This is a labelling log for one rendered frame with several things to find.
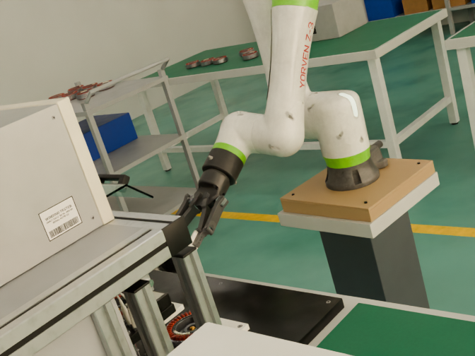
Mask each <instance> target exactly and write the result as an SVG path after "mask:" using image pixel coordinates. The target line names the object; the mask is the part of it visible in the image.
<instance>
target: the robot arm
mask: <svg viewBox="0 0 475 356"><path fill-rule="evenodd" d="M242 1H243V4H244V5H245V9H246V11H247V15H248V16H249V19H250V22H251V25H252V29H253V31H254V35H255V37H256V41H257V44H258V48H259V52H260V55H261V58H262V63H263V66H264V72H265V76H266V81H267V85H268V92H267V97H266V100H267V102H266V110H265V114H257V113H251V112H244V111H236V112H232V113H230V114H229V115H228V116H226V117H225V119H224V120H223V121H222V123H221V126H220V129H219V132H218V136H217V139H216V142H215V143H214V145H213V147H212V149H211V151H210V153H209V155H208V157H207V159H206V161H205V163H204V164H203V166H202V170H203V174H202V175H201V177H200V179H199V181H198V185H199V188H198V190H197V191H196V192H195V193H194V195H189V194H186V195H185V196H184V200H183V202H182V205H181V206H180V208H179V209H178V211H177V212H176V214H175V215H178V216H182V215H183V216H184V219H185V222H186V224H187V226H188V225H189V224H190V222H191V221H192V220H193V219H194V218H195V216H196V215H197V214H200V212H201V217H200V221H199V226H198V228H197V229H196V228H195V231H194V232H193V233H192V236H191V238H192V243H191V244H190V245H189V246H190V247H196V248H197V249H198V248H199V247H200V245H201V243H202V241H203V239H204V238H205V237H206V236H207V235H212V234H213V233H214V231H215V229H216V226H217V224H218V221H219V220H220V217H221V215H222V212H223V210H224V208H225V207H226V206H227V205H228V202H229V201H228V200H227V199H226V198H225V197H224V196H225V194H226V192H227V190H228V188H229V186H232V185H236V184H237V182H236V180H237V178H238V176H239V174H240V172H241V170H242V168H243V166H244V164H245V162H246V160H247V158H248V157H249V155H250V154H252V153H259V154H265V155H273V156H276V157H280V158H284V157H288V156H291V155H293V154H295V153H297V152H298V151H299V150H300V148H301V146H302V145H303V142H304V138H306V139H317V140H318V141H319V145H320V148H321V151H322V157H323V158H324V160H325V162H326V164H327V177H326V179H325V183H326V186H327V188H328V189H330V190H332V191H350V190H354V189H359V188H363V187H364V186H367V185H370V184H372V183H373V182H375V181H376V180H377V179H378V178H379V177H380V171H379V169H381V168H383V167H386V166H387V165H388V162H387V158H383V156H382V153H381V150H380V148H381V147H382V146H383V143H382V141H376V142H375V143H374V144H372V145H370V142H369V138H368V132H367V129H366V125H365V119H364V116H363V110H362V106H361V103H360V98H359V96H358V94H357V93H355V92H354V91H352V90H331V91H322V92H311V91H310V89H309V87H308V84H307V81H306V80H307V68H308V62H309V56H310V48H311V43H312V36H313V32H314V28H315V21H316V18H317V12H318V10H317V8H318V4H319V0H242ZM194 205H195V206H196V207H197V208H198V209H197V208H196V207H195V206H194ZM209 227H211V228H209Z"/></svg>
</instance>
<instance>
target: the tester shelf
mask: <svg viewBox="0 0 475 356"><path fill-rule="evenodd" d="M112 214H113V216H114V220H111V221H109V222H108V223H107V224H105V225H102V226H100V227H99V228H97V229H95V230H93V231H92V232H90V233H88V234H87V235H85V236H84V237H82V238H80V239H78V240H77V241H75V242H74V243H72V244H70V245H69V246H67V247H65V248H64V249H62V250H61V251H58V252H57V253H55V254H54V255H52V256H51V257H49V258H48V259H45V260H44V261H42V262H41V263H39V264H38V265H36V266H34V267H32V268H31V269H29V270H28V271H26V272H24V273H22V274H21V275H19V276H18V277H16V278H14V279H13V280H11V281H9V282H7V283H6V284H5V285H2V286H1V287H0V356H33V355H34V354H35V353H36V352H38V351H40V350H41V349H43V348H44V347H45V346H47V345H48V344H50V343H51V342H52V341H53V340H55V339H57V338H58V337H59V336H61V335H62V334H64V333H65V332H67V331H68V330H69V329H70V328H72V327H74V326H75V325H76V324H78V323H79V322H81V321H82V320H84V319H85V318H86V317H87V316H89V315H91V314H92V313H93V312H95V311H96V310H97V309H99V308H101V307H102V306H103V305H104V304H106V303H108V302H109V301H110V300H111V299H113V298H114V297H116V296H117V295H119V294H120V293H121V292H123V291H125V290H126V289H127V288H128V287H130V286H131V285H133V284H134V283H136V282H137V281H138V280H140V279H142V277H144V276H145V275H147V274H148V273H150V272H151V271H152V270H154V269H155V268H157V267H159V265H161V264H162V263H164V262H165V261H167V260H168V259H169V258H171V257H173V256H174V255H175V254H177V253H179V252H180V251H182V250H183V249H184V248H185V247H187V246H189V245H190V244H191V243H192V238H191V236H190V233H189V230H188V228H187V224H186V222H185V219H184V216H183V215H182V216H178V215H161V214H152V213H134V212H124V211H115V210H112Z"/></svg>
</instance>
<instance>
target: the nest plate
mask: <svg viewBox="0 0 475 356"><path fill-rule="evenodd" d="M220 319H221V323H222V325H223V326H228V327H231V328H236V329H240V330H244V331H248V330H249V329H250V328H249V325H248V324H245V323H241V322H238V321H232V320H228V319H222V318H220Z"/></svg>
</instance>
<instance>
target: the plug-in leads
mask: <svg viewBox="0 0 475 356"><path fill-rule="evenodd" d="M116 297H117V298H118V300H119V303H120V306H121V310H122V313H123V315H124V318H125V320H126V321H125V320H124V319H123V317H122V319H123V322H124V323H125V322H126V323H127V327H132V330H134V331H135V330H137V327H136V324H135V322H134V319H133V317H132V315H131V312H130V309H129V306H128V305H127V307H128V308H126V306H124V303H123V302H122V300H121V299H120V297H119V296H118V295H117V296H116ZM120 314H121V313H120ZM121 316H122V315H121Z"/></svg>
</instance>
